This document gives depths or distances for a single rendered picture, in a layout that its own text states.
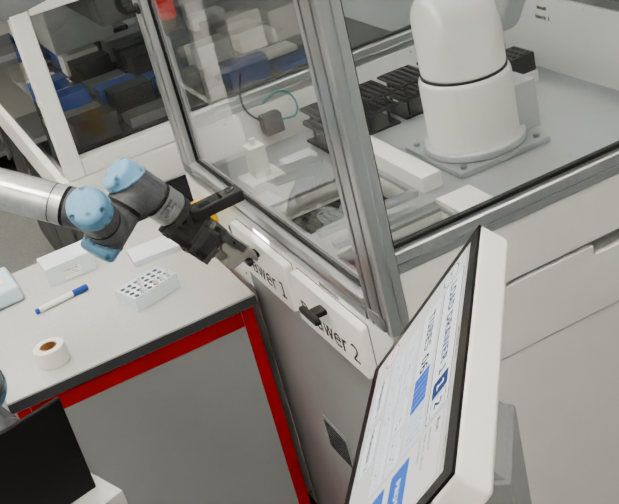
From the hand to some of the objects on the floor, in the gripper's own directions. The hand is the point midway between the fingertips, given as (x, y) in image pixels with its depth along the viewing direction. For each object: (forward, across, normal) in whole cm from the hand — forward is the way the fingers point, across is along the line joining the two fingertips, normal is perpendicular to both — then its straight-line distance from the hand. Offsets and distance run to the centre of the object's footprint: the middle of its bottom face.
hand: (251, 251), depth 222 cm
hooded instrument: (+96, -172, -21) cm, 199 cm away
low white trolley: (+59, -41, -75) cm, 104 cm away
